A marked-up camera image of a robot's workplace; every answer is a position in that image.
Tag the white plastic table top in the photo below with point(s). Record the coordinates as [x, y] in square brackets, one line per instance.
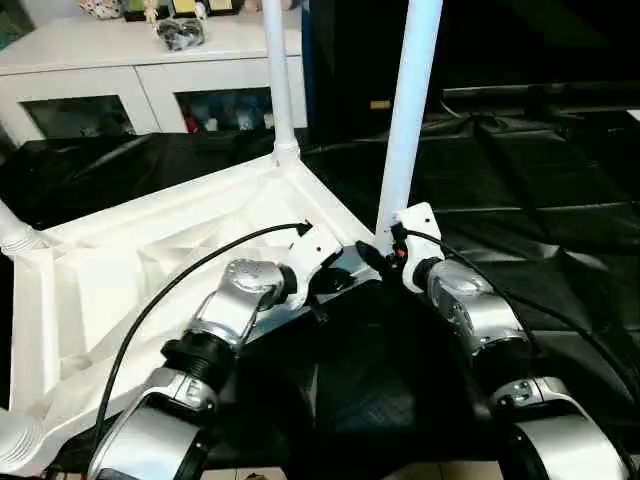
[100, 280]

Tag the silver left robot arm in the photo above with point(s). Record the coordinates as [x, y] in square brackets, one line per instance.
[240, 285]

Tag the black glossy mat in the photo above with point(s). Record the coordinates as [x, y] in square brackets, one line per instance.
[525, 200]

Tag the small yellow label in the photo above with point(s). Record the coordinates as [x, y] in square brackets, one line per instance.
[380, 105]

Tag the small white jar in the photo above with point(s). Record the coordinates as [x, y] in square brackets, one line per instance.
[243, 122]
[268, 121]
[211, 124]

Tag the long black bar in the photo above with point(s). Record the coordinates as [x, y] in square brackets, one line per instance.
[525, 91]

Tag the red bottle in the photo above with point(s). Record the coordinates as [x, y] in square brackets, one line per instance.
[193, 125]

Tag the white flat panel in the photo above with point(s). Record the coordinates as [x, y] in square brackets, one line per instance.
[632, 116]

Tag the beige plush toy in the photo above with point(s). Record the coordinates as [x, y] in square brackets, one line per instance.
[252, 5]

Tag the bag of black parts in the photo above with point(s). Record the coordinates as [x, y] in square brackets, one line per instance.
[181, 35]

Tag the black framed plaque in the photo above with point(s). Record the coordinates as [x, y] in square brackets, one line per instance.
[132, 10]
[220, 5]

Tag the small white figurine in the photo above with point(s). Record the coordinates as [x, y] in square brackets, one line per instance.
[200, 10]
[150, 12]

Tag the white sideboard cabinet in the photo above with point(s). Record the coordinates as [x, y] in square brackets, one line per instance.
[100, 45]

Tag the white polka dot object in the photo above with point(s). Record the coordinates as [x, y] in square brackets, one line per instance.
[100, 7]

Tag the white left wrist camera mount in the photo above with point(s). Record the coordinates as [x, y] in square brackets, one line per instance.
[312, 250]

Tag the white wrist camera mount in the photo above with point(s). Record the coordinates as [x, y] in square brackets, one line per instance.
[312, 250]
[420, 220]

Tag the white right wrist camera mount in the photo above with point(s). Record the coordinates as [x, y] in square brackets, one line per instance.
[420, 220]

